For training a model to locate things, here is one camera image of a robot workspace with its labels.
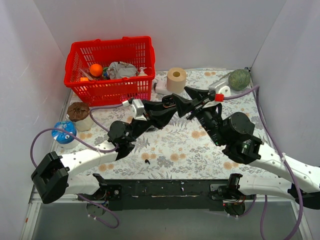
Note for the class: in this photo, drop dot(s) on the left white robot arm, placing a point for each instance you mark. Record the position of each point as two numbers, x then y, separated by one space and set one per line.
58 175

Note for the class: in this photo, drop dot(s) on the white pump bottle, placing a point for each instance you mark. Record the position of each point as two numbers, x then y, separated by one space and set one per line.
142 72

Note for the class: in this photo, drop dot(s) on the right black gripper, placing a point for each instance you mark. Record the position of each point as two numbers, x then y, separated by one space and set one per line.
197 107

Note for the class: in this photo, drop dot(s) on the small orange block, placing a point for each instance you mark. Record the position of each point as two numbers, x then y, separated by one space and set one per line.
84 79

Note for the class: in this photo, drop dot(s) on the crumpled silver snack bag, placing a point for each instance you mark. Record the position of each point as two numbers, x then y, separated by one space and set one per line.
120 70

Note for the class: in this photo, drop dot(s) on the red plastic shopping basket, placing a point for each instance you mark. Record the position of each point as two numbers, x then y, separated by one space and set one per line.
102 91

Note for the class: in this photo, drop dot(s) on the brown toilet paper roll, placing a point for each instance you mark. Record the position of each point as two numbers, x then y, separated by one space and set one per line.
176 80

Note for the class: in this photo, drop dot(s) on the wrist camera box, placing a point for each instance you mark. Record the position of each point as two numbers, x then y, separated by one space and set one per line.
221 89
137 108

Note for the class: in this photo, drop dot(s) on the taped black earbud case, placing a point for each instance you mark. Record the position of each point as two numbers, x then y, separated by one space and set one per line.
151 129

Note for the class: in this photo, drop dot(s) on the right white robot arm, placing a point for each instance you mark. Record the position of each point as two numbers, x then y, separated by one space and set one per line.
296 180

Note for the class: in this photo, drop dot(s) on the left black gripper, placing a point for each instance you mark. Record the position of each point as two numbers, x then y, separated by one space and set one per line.
149 115

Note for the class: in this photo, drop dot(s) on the clear plastic packet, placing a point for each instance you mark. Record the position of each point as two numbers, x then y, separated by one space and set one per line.
86 74

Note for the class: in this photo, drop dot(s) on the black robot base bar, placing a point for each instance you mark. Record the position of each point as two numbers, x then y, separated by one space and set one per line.
170 194

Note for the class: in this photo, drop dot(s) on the white lotion bottle lying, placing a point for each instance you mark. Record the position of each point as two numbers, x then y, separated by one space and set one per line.
160 87

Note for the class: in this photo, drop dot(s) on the orange fruit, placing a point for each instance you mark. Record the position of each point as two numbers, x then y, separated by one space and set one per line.
96 70

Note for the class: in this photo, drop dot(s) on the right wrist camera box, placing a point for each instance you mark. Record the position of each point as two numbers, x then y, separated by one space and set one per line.
221 89

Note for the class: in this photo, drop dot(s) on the brown-lid white jar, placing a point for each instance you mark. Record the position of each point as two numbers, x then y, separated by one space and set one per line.
79 114

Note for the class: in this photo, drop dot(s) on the green melon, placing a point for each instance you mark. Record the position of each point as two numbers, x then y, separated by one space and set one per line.
238 79

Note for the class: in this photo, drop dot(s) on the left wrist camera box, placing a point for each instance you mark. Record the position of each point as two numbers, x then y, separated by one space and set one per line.
137 108

